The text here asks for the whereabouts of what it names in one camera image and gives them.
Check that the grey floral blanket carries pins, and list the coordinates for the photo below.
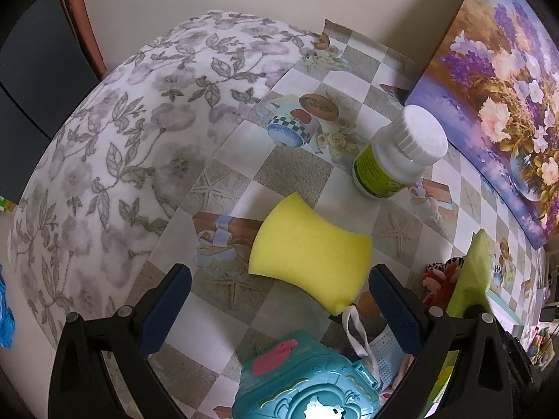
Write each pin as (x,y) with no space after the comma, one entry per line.
(131,139)

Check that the yellow sponge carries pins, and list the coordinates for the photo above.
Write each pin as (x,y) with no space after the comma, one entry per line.
(305,248)

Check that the teal plastic toy case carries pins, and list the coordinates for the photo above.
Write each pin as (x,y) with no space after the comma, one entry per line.
(279,384)

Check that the brown wooden board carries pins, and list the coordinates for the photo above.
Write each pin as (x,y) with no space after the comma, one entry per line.
(81,22)

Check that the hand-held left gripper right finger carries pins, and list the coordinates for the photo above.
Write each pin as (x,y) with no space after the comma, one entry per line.
(393,310)

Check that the blue glove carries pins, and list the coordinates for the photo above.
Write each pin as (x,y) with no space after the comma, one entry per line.
(5,314)

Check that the leopard print scrunchie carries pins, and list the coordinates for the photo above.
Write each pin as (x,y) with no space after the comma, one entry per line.
(452,264)

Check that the floral painting canvas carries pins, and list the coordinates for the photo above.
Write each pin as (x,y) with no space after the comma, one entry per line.
(502,96)

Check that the checkered printed tablecloth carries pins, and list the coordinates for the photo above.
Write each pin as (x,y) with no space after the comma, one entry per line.
(262,170)

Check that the green packet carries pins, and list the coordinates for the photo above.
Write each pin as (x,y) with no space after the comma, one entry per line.
(6,205)

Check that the white face mask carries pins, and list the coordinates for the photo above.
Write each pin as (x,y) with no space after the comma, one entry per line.
(384,353)

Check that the white bottle with green label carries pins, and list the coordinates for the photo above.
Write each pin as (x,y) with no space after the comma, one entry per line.
(393,157)

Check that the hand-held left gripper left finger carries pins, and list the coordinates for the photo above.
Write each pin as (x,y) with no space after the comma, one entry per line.
(168,310)

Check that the teal printed box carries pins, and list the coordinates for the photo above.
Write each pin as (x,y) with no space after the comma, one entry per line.
(506,314)

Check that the red pink hair bow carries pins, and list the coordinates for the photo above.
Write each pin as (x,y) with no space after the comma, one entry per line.
(436,286)

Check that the dark cabinet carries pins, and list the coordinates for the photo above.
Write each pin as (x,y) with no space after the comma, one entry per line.
(35,74)

